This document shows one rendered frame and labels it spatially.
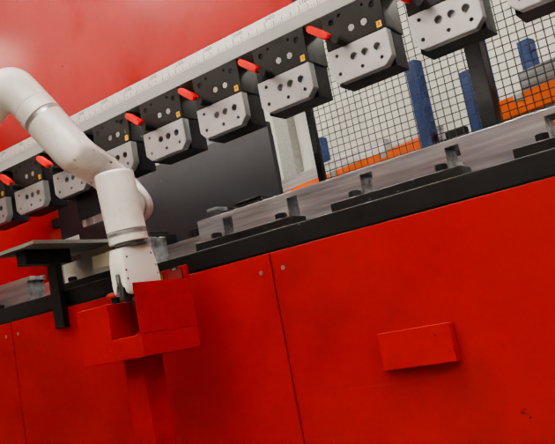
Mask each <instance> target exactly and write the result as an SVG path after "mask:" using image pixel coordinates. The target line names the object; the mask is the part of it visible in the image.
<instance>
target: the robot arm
mask: <svg viewBox="0 0 555 444"><path fill-rule="evenodd" d="M8 115H13V116H14V117H15V119H16V120H17V121H18V122H19V123H20V124H21V125H22V127H23V128H24V129H25V130H26V131H27V132H28V133H29V134H30V136H31V137H32V138H33V139H34V140H35V141H36V142H37V143H38V144H39V146H40V147H41V148H42V149H43V150H44V151H45V152H46V153H47V154H48V156H49V157H50V158H51V159H52V160H53V161H54V162H55V163H56V164H57V165H58V166H59V167H60V168H61V169H63V170H64V171H66V172H67V173H69V174H72V175H74V176H76V177H78V178H79V179H80V180H82V181H85V182H86V183H88V184H89V185H91V186H92V187H94V188H95V189H97V193H98V198H99V201H100V208H101V213H102V217H103V221H104V225H105V229H106V233H107V240H108V245H109V247H114V248H112V251H109V266H110V274H111V280H112V286H113V290H114V293H115V296H117V297H120V302H129V303H130V305H131V306H132V307H133V308H134V309H136V303H135V297H134V292H133V286H132V283H134V282H144V281H154V280H161V279H160V274H159V268H158V265H157V262H156V259H155V256H154V254H153V252H152V248H151V246H150V244H148V243H147V241H144V240H146V239H148V238H149V237H148V233H147V229H146V225H145V221H146V220H147V219H148V218H149V217H150V216H151V215H152V213H153V201H152V198H151V197H150V195H149V193H148V192H147V191H146V189H145V188H144V187H143V186H142V185H141V183H140V182H139V181H138V180H137V179H136V178H135V175H134V172H133V170H132V169H129V168H126V167H125V166H124V165H123V164H121V163H120V162H119V161H118V160H117V159H115V158H114V157H113V156H111V155H110V154H109V153H107V152H106V151H104V150H103V149H101V148H100V147H99V146H98V145H96V144H95V143H93V142H92V141H91V140H90V139H89V138H88V137H87V136H86V135H85V133H84V132H83V131H82V130H81V129H80V128H79V127H78V126H77V124H76V123H74V122H73V121H72V120H71V118H70V117H69V116H68V115H67V114H66V113H65V112H64V111H63V109H62V108H61V107H60V106H59V105H58V104H57V103H56V102H55V100H54V99H53V98H52V97H51V96H50V95H49V94H48V93H47V92H46V90H45V89H44V88H43V87H42V86H41V85H40V84H39V83H38V82H37V81H36V80H35V79H34V78H33V77H32V76H31V75H30V74H29V73H27V72H26V71H24V70H21V69H19V68H15V67H7V68H2V69H0V124H1V123H2V122H3V120H4V119H5V118H6V117H7V116H8ZM136 310H137V309H136Z"/></svg>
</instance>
